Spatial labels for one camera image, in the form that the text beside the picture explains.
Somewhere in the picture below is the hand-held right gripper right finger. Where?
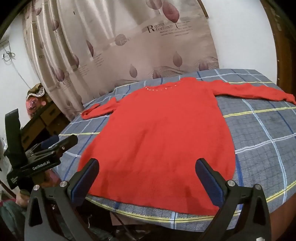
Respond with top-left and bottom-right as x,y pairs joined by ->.
195,158 -> 272,241

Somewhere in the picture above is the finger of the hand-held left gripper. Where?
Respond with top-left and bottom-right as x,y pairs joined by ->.
31,136 -> 60,152
54,134 -> 78,153

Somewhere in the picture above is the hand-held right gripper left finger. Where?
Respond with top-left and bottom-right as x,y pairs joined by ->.
24,158 -> 100,241

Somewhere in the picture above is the red knit sweater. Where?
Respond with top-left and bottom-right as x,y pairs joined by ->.
79,77 -> 296,216

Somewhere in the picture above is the wooden drawer cabinet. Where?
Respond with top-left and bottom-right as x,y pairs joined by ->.
20,101 -> 70,151

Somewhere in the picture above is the floral cloth bundle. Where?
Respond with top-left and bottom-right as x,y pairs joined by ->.
26,83 -> 52,116

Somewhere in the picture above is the grey plaid bedsheet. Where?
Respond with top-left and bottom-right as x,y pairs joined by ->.
52,68 -> 296,226

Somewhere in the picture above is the dark green cloth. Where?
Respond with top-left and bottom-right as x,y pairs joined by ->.
0,199 -> 26,241

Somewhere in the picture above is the beige leaf print curtain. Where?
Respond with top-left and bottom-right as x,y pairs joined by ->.
22,0 -> 219,122

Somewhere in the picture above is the white wall cable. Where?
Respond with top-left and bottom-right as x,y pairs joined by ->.
0,42 -> 26,77

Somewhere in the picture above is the brown wooden frame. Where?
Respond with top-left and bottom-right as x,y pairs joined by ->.
260,0 -> 296,98

